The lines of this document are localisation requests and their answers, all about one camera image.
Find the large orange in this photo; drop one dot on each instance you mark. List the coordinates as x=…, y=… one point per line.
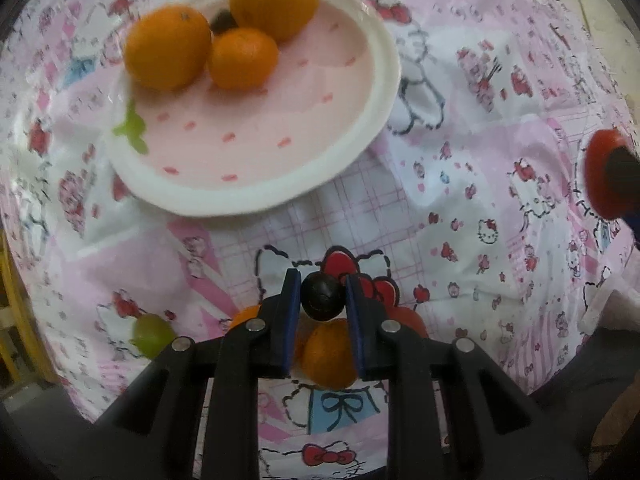
x=272, y=0
x=167, y=47

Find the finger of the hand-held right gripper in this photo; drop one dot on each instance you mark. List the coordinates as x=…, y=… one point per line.
x=632, y=230
x=625, y=166

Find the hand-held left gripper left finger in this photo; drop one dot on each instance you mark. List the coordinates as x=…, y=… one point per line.
x=291, y=325

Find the dark grape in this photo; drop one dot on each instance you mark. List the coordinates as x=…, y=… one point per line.
x=222, y=20
x=321, y=297

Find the green grape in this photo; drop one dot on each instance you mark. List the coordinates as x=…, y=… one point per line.
x=151, y=336

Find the pink cartoon printed blanket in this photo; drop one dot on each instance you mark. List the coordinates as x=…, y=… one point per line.
x=475, y=285

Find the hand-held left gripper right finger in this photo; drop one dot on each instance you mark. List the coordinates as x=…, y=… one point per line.
x=354, y=327

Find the pink speckled plate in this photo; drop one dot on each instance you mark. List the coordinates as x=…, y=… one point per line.
x=260, y=135

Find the yellow wooden frame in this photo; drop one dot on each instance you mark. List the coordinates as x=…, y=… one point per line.
x=15, y=310

